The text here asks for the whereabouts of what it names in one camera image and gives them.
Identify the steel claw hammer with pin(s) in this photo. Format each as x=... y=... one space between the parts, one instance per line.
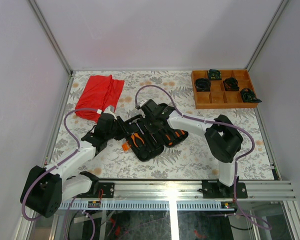
x=141 y=128

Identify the black plastic tool case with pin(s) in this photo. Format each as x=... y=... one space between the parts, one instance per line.
x=154 y=139

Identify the red folded cloth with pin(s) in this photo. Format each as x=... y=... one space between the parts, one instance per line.
x=99 y=93

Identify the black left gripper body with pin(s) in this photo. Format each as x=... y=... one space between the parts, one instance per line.
x=116 y=133

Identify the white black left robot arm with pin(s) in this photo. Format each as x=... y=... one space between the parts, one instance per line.
x=65 y=170

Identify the orange black pliers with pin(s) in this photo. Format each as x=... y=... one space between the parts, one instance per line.
x=137 y=140

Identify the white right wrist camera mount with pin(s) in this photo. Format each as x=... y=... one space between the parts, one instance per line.
x=140 y=104

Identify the large black handled screwdriver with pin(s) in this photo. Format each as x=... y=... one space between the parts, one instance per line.
x=168 y=140

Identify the orange compartment tray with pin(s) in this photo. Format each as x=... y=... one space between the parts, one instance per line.
x=218 y=97

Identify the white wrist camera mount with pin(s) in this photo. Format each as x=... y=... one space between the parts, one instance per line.
x=140 y=104
x=109 y=110

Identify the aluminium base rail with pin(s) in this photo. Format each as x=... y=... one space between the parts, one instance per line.
x=203 y=190

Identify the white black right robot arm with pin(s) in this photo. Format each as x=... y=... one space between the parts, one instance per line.
x=224 y=141

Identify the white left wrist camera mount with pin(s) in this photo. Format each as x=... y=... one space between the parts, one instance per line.
x=109 y=110

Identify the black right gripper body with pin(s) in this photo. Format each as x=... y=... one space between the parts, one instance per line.
x=150 y=121

